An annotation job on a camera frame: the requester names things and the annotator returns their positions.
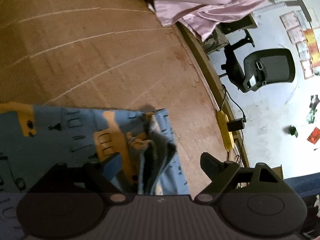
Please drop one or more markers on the patterned floor mat tiles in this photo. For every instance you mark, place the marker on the patterned floor mat tiles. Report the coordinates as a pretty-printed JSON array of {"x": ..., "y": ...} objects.
[{"x": 304, "y": 35}]

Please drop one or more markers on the wooden bed frame edge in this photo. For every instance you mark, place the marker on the wooden bed frame edge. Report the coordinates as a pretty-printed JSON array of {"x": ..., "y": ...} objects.
[{"x": 215, "y": 84}]

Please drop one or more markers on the red paper on floor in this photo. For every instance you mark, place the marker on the red paper on floor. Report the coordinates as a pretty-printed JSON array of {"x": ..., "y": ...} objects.
[{"x": 314, "y": 136}]

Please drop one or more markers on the black office chair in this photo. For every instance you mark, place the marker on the black office chair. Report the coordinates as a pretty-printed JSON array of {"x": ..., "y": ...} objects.
[{"x": 261, "y": 67}]

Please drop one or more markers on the black power adapter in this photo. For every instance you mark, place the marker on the black power adapter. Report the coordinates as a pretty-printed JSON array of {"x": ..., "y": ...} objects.
[{"x": 236, "y": 125}]

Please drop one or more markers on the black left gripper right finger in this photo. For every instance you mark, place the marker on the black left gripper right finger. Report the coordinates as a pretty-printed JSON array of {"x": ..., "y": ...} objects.
[{"x": 220, "y": 173}]

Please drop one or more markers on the blue patterned child pants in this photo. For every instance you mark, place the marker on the blue patterned child pants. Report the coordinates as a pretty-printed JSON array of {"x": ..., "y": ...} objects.
[{"x": 34, "y": 138}]

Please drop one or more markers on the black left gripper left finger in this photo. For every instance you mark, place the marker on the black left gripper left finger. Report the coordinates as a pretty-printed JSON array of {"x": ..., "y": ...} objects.
[{"x": 99, "y": 176}]

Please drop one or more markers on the yellow power strip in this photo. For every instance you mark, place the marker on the yellow power strip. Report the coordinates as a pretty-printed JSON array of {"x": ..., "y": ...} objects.
[{"x": 227, "y": 136}]

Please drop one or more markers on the small green object on floor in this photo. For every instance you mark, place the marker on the small green object on floor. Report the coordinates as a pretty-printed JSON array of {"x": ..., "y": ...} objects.
[{"x": 293, "y": 131}]

